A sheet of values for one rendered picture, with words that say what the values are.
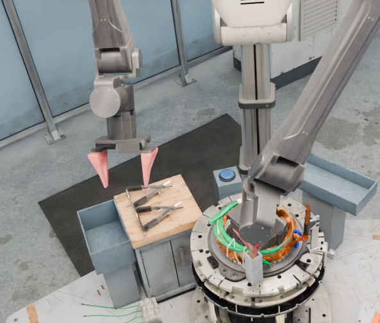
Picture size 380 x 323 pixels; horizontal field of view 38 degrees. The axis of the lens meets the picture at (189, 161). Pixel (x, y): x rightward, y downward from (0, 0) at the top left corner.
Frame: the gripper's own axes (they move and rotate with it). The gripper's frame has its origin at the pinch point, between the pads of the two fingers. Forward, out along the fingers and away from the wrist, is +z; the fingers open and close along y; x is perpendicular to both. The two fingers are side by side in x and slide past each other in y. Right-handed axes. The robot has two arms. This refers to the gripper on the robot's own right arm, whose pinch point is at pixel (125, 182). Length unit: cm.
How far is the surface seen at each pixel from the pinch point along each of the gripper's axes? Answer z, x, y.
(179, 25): -40, 263, -29
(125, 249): 24.2, 25.9, -8.6
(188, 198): 14.3, 38.1, 6.4
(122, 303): 45, 38, -14
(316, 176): 12, 51, 42
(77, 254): 74, 147, -69
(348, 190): 15, 46, 50
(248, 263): 20.0, 7.4, 23.8
